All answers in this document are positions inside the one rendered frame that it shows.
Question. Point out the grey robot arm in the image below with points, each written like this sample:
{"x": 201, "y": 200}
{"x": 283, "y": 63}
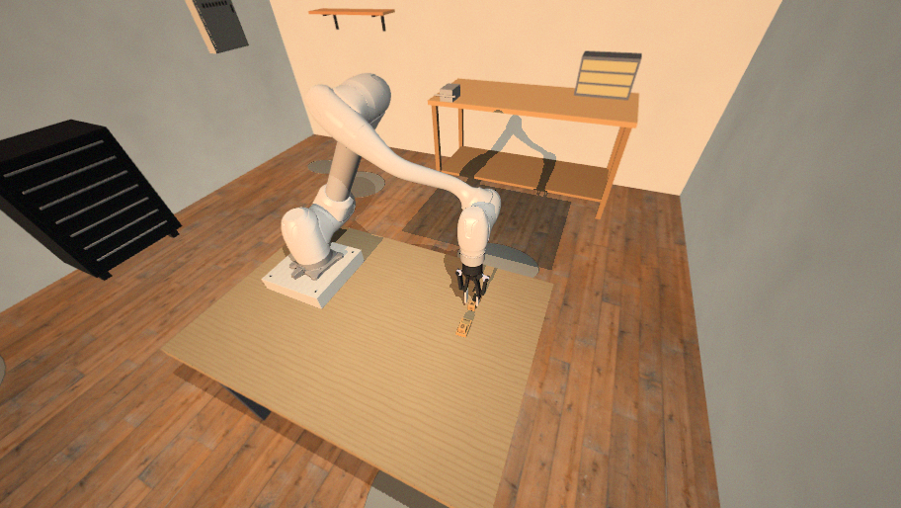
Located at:
{"x": 350, "y": 113}

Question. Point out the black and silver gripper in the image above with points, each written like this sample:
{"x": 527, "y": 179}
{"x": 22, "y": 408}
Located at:
{"x": 470, "y": 273}

